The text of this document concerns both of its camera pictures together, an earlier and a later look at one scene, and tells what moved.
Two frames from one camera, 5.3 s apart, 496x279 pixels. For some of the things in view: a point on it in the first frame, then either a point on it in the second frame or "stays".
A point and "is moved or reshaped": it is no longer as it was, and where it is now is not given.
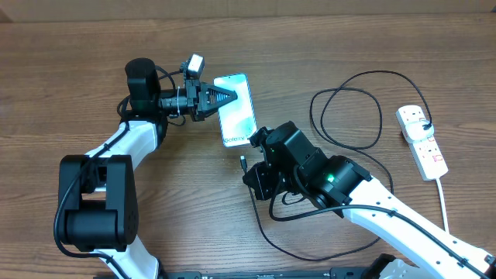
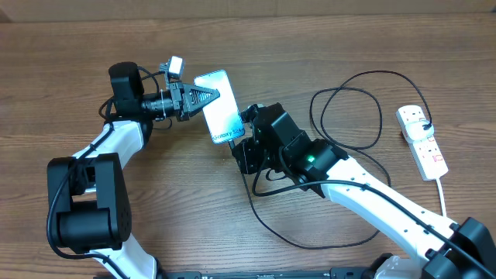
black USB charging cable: (242, 157) → (311, 247)
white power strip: (427, 154) stays
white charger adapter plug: (415, 132) stays
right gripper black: (260, 179) → (247, 152)
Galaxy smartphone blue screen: (238, 119) is moved or reshaped
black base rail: (335, 272) stays
